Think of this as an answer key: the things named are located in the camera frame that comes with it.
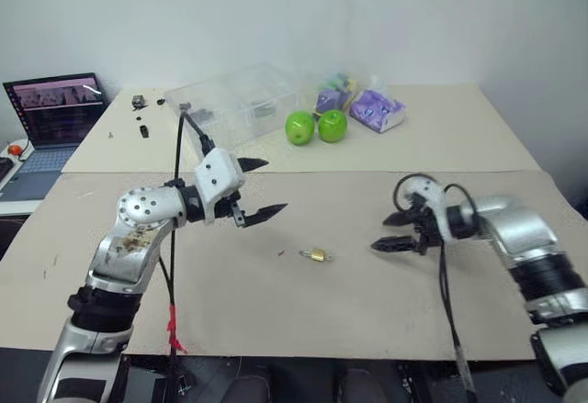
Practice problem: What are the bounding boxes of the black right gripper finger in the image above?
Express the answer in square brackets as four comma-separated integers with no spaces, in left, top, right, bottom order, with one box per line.
[369,235,417,254]
[381,211,417,228]

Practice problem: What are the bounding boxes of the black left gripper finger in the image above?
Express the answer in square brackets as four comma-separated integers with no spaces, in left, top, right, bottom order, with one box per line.
[236,156,270,176]
[232,202,289,229]

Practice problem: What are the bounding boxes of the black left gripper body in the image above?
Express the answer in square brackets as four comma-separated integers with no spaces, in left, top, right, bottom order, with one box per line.
[213,190,244,223]

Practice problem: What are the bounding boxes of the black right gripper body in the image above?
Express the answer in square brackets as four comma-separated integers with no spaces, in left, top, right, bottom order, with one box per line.
[408,194,442,257]

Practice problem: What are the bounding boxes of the small brass padlock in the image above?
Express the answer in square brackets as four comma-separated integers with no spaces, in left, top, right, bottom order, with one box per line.
[310,246,335,265]

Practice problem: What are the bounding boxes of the green toy apple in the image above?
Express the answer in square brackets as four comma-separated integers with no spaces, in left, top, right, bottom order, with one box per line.
[284,110,317,146]
[317,108,349,144]

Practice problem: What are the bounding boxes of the clear plastic compartment box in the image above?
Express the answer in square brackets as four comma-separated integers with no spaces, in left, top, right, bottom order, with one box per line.
[164,61,302,150]

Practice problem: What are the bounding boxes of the beige table cover sheet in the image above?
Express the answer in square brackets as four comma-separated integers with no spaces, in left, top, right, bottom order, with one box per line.
[61,82,544,175]
[0,169,588,360]

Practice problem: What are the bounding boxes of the clear bag of colourful items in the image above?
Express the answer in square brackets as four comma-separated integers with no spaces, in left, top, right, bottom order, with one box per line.
[313,70,362,118]

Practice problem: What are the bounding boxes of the purple tissue pack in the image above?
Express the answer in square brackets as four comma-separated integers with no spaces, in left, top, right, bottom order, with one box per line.
[347,75,408,135]

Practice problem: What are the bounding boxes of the dark rounded shape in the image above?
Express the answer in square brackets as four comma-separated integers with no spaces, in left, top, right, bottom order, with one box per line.
[229,373,273,403]

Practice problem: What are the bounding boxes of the open grey laptop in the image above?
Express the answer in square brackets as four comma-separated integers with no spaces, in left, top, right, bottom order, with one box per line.
[2,71,109,203]

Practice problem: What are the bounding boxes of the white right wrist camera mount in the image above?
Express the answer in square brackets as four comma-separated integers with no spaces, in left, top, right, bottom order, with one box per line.
[401,176,454,244]

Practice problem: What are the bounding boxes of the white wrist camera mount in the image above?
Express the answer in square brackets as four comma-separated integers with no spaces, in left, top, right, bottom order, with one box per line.
[401,176,454,244]
[193,148,246,227]

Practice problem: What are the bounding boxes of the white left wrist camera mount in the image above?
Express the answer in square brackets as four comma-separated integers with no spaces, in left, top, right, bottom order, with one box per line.
[193,148,246,227]

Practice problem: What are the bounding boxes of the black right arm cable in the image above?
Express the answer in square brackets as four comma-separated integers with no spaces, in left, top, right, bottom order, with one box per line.
[393,173,481,397]

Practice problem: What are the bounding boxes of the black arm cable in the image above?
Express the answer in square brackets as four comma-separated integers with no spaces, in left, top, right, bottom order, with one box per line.
[393,173,481,397]
[158,102,217,403]

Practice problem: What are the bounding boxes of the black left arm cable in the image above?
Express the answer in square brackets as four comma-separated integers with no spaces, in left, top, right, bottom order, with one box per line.
[158,102,217,403]

